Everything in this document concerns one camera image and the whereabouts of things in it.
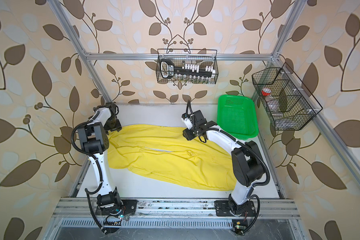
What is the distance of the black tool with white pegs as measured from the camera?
835 millimetres

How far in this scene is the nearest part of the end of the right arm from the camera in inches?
26.2

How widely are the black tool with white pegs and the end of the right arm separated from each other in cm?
24
